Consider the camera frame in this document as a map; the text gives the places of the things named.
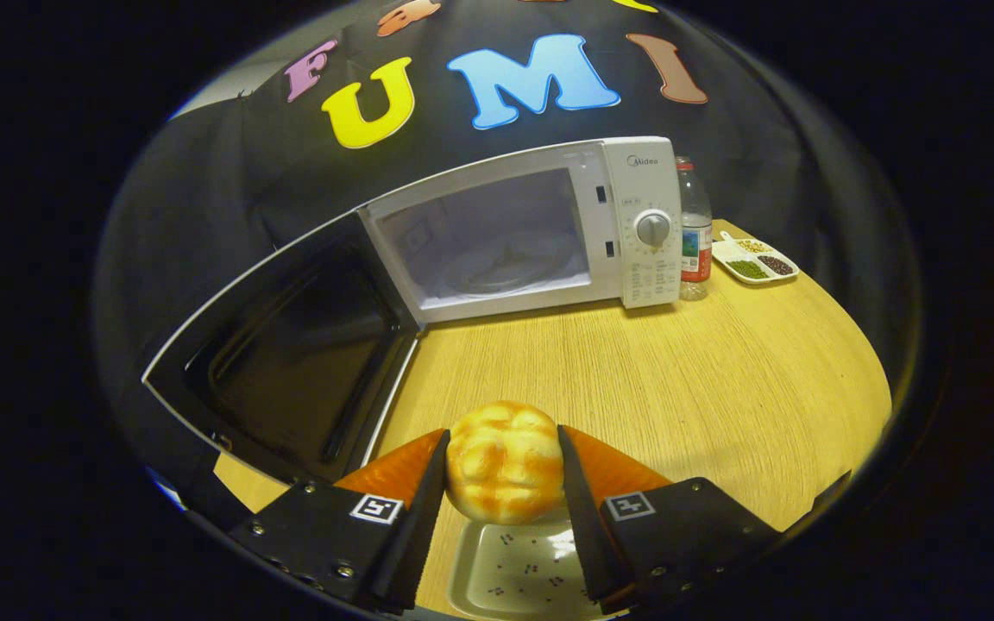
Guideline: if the clear bottle with red label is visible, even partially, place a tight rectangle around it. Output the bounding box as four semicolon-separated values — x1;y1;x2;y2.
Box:
675;156;714;301

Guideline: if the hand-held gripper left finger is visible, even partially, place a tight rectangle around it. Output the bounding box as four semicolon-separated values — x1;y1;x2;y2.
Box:
230;429;450;615

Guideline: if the pale speckled square plate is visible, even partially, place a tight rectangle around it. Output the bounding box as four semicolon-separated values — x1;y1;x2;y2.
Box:
447;517;627;621

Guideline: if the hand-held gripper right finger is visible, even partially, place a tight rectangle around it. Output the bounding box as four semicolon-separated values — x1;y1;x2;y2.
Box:
557;424;783;615

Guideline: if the white divided dish of beans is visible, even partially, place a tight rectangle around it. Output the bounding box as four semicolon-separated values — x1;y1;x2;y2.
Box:
711;230;800;285

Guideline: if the white microwave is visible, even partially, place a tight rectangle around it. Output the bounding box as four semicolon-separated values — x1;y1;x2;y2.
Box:
142;136;683;486

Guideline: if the golden bread bun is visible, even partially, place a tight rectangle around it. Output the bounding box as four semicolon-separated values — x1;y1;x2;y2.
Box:
445;400;567;525

